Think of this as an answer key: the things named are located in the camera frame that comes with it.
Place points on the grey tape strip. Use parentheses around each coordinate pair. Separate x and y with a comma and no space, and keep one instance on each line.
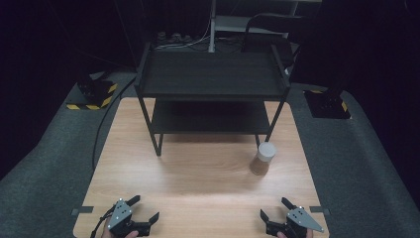
(82,210)
(319,209)

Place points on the person's right hand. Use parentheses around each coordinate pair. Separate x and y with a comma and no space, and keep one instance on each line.
(308,234)

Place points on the black stand base striped edge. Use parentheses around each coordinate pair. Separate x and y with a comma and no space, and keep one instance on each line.
(327,105)
(95,92)

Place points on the person's left hand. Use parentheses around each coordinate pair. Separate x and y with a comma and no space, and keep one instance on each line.
(107,233)

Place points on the brown jar with white lid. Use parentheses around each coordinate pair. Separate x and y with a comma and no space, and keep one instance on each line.
(262,163)

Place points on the black two-tier shelf rack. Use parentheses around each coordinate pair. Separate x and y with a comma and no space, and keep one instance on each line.
(211,72)

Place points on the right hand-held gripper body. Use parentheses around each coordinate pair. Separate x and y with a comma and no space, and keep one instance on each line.
(302,219)

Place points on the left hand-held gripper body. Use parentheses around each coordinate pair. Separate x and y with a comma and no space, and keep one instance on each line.
(119,216)

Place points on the black chair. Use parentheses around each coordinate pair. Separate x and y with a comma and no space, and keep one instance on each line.
(274,23)

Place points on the black power strip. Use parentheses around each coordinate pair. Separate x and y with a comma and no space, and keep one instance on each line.
(175,37)

